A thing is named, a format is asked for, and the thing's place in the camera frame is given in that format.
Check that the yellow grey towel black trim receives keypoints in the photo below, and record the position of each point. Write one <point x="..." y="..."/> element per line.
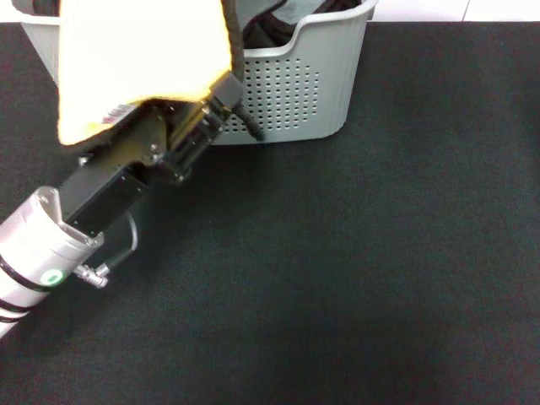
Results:
<point x="139" y="50"/>

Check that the black tablecloth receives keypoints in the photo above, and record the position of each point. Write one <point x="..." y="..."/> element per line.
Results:
<point x="337" y="274"/>

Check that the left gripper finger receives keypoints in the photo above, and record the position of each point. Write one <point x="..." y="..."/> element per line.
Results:
<point x="225" y="90"/>

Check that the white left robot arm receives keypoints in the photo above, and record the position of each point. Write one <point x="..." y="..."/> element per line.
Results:
<point x="34" y="244"/>

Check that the grey perforated storage box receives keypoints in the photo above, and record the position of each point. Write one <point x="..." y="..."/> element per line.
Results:
<point x="316" y="84"/>

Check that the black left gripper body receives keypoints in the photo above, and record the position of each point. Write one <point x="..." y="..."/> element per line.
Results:
<point x="105" y="190"/>

